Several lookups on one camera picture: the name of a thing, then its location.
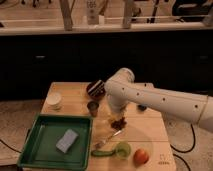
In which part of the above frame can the green ladle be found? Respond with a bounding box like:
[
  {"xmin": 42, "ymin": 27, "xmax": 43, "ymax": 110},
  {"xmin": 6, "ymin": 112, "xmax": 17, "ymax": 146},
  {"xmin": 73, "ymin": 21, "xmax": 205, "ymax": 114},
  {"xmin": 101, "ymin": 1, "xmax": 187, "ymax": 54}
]
[{"xmin": 91, "ymin": 142, "xmax": 131, "ymax": 159}]

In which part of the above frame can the brown grape bunch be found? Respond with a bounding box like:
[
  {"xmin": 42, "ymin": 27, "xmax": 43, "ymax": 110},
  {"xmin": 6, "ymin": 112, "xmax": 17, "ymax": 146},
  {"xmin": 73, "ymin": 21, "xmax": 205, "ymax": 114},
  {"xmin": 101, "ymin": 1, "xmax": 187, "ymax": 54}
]
[{"xmin": 111, "ymin": 117, "xmax": 127, "ymax": 130}]

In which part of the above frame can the small metal cup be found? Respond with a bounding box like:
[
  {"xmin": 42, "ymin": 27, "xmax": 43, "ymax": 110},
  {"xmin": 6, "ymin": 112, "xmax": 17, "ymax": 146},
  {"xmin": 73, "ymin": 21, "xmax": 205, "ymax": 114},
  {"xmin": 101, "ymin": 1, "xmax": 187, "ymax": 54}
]
[{"xmin": 87, "ymin": 101, "xmax": 99, "ymax": 117}]

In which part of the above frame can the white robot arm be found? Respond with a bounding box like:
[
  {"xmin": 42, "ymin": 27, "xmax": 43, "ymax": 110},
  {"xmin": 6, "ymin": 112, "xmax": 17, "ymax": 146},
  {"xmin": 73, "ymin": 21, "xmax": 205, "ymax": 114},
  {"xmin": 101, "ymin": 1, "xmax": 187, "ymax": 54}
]
[{"xmin": 104, "ymin": 68, "xmax": 213, "ymax": 133}]

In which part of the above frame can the metal fork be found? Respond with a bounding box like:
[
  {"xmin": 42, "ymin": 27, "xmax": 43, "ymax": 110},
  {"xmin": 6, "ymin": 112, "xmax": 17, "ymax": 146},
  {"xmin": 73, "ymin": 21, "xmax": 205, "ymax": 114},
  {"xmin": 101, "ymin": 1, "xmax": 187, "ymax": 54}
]
[{"xmin": 94, "ymin": 130, "xmax": 122, "ymax": 149}]

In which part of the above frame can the orange tomato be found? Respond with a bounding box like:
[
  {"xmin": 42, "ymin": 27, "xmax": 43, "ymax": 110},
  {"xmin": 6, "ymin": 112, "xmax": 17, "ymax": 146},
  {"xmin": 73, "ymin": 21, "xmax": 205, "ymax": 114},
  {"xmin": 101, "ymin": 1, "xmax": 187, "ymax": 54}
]
[{"xmin": 133, "ymin": 149, "xmax": 149, "ymax": 165}]

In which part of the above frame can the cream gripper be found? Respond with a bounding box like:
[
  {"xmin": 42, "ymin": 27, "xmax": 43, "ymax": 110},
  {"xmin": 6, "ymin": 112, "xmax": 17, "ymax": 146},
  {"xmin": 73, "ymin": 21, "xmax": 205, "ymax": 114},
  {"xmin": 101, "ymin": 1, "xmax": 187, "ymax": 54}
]
[{"xmin": 108, "ymin": 101, "xmax": 127, "ymax": 121}]

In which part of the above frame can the white paper cup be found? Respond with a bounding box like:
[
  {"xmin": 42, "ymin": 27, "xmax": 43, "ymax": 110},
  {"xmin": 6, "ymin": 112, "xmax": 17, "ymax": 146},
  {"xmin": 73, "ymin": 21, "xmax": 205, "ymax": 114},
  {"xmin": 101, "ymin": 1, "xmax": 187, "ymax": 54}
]
[{"xmin": 46, "ymin": 92, "xmax": 62, "ymax": 110}]

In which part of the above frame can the grey sponge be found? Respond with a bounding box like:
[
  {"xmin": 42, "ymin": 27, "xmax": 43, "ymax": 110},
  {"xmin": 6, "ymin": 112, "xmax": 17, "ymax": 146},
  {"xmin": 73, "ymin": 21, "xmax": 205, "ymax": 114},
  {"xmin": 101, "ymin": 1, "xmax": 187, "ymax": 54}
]
[{"xmin": 56, "ymin": 129, "xmax": 78, "ymax": 153}]

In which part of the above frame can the dark bowl with cake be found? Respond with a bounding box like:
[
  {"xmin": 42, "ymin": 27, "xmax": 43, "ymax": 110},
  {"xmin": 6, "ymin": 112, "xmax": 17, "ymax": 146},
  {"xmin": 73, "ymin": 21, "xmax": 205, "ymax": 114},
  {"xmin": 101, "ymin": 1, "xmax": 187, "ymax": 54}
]
[{"xmin": 86, "ymin": 80, "xmax": 105, "ymax": 100}]

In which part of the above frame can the green plastic tray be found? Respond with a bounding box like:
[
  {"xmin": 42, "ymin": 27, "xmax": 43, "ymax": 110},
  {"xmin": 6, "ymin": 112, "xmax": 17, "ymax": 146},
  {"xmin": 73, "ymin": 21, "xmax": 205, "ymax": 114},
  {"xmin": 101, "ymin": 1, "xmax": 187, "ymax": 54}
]
[{"xmin": 17, "ymin": 115, "xmax": 93, "ymax": 171}]

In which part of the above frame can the black cable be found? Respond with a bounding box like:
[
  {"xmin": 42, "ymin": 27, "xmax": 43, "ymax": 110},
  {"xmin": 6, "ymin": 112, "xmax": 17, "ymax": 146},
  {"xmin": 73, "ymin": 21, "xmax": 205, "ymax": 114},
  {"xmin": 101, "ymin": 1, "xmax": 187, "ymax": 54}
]
[{"xmin": 169, "ymin": 123, "xmax": 198, "ymax": 171}]

